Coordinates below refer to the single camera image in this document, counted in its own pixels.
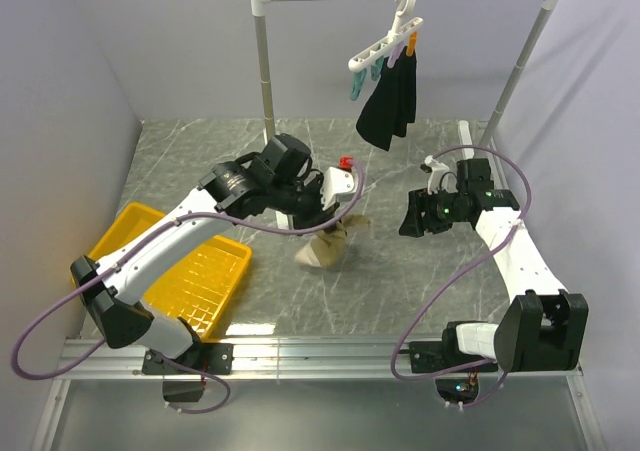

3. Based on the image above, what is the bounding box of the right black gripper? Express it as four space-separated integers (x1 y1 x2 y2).
398 186 468 237

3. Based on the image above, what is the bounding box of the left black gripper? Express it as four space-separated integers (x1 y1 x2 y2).
271 173 342 237

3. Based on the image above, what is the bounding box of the khaki underwear white waistband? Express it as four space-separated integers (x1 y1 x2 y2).
294 214 371 269

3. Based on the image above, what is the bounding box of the white clip hanger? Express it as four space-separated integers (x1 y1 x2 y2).
348 0 423 73

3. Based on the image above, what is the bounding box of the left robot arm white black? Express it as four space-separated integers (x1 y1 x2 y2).
70 134 360 373

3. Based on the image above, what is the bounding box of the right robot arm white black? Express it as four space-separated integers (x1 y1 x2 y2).
399 157 589 373

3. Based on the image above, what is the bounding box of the black hanging underwear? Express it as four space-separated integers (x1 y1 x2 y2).
356 47 417 151

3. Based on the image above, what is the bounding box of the teal clothes clip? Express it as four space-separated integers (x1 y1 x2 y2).
349 57 385 101

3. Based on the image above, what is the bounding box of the purple clothes clip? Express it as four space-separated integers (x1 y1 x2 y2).
387 42 404 69

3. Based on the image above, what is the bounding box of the orange clothes clip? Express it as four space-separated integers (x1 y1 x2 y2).
406 32 418 57

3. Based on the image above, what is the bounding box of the yellow plastic tray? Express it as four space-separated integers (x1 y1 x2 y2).
88 202 252 342

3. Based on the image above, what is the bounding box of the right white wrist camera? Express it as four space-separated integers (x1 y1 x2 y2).
420 155 456 195

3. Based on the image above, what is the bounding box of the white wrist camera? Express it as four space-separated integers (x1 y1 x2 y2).
320 156 358 210
420 155 456 195

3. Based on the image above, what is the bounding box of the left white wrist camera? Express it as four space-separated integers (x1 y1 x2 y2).
320 156 358 210

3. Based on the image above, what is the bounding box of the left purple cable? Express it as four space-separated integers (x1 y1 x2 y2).
10 159 363 415

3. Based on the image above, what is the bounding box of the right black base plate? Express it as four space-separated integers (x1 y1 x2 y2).
402 340 498 374

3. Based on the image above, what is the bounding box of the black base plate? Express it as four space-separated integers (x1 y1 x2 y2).
141 342 233 375
402 340 498 374

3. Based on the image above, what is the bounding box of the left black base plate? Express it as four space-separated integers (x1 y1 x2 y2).
141 342 233 375

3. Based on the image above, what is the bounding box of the aluminium mounting rail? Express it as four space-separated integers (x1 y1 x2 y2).
33 336 606 450

